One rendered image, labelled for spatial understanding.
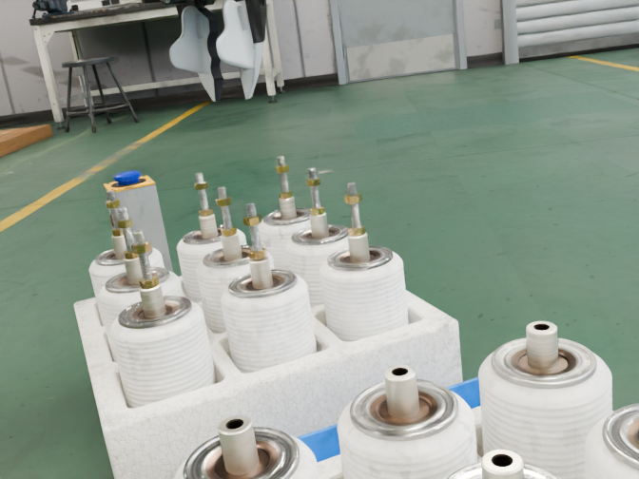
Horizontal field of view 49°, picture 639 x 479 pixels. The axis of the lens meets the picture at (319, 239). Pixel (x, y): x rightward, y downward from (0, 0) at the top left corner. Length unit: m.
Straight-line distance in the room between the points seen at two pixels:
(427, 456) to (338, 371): 0.29
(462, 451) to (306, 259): 0.44
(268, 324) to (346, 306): 0.10
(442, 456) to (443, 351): 0.34
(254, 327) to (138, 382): 0.13
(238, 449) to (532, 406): 0.21
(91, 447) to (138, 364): 0.34
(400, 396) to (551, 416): 0.11
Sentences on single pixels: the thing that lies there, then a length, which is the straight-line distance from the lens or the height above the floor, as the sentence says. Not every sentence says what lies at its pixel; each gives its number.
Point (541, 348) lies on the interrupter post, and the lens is 0.55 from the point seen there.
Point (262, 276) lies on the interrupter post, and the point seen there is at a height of 0.26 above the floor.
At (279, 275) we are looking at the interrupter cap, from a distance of 0.79.
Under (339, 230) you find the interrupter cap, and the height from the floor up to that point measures 0.25.
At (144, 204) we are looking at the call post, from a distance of 1.11.
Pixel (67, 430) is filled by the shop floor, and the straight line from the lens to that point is 1.12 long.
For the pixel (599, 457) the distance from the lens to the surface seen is 0.47.
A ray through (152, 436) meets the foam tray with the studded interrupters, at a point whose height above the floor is 0.16.
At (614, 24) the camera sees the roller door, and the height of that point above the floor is 0.19.
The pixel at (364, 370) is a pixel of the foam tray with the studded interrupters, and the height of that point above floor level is 0.16.
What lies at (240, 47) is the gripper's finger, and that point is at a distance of 0.70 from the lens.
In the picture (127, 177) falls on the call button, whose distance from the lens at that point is 1.11.
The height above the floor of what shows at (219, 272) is 0.25.
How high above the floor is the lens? 0.52
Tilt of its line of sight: 17 degrees down
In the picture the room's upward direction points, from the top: 8 degrees counter-clockwise
